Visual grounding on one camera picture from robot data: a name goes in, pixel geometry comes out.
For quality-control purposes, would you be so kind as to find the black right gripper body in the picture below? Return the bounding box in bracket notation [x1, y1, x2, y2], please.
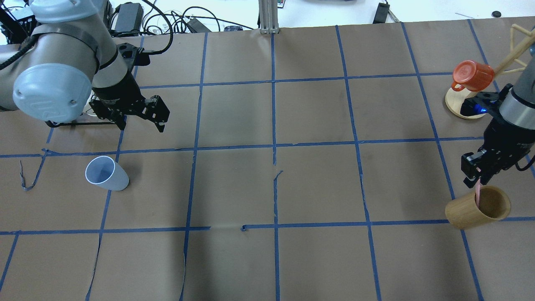
[461, 119, 535, 188]

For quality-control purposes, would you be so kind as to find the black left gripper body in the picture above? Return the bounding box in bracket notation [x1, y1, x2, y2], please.
[89, 77, 170, 132]

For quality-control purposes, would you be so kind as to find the pink chopstick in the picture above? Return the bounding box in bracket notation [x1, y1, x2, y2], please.
[474, 179, 482, 208]

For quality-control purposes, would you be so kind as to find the light blue plastic cup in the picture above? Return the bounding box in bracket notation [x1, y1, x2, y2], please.
[84, 156, 130, 191]

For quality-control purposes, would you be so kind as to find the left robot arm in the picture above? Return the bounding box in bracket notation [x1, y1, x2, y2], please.
[0, 0, 173, 132]

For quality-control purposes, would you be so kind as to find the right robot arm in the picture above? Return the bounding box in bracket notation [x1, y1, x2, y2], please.
[460, 60, 535, 188]

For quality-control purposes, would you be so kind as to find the wooden mug tree stand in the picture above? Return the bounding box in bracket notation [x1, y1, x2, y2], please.
[445, 23, 535, 120]

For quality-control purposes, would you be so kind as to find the bamboo cylinder holder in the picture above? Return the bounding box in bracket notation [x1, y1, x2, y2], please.
[445, 186, 512, 230]

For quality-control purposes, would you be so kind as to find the orange mug on stand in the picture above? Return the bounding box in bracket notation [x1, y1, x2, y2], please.
[451, 60, 495, 92]

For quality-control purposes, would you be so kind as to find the black power adapter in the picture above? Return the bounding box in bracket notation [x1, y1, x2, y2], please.
[113, 3, 144, 36]

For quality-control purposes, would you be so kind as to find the black wire mug rack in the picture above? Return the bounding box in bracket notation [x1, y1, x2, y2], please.
[45, 100, 115, 128]

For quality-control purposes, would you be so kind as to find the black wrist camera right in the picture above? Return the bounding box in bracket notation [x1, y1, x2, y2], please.
[460, 83, 513, 117]

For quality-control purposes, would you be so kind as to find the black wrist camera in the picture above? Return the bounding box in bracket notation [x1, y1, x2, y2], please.
[460, 83, 513, 117]
[117, 43, 150, 70]

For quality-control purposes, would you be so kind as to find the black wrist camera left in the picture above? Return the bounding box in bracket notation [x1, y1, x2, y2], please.
[117, 43, 150, 70]

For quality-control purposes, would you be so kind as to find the aluminium frame post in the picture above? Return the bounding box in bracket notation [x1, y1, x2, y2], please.
[258, 0, 280, 34]

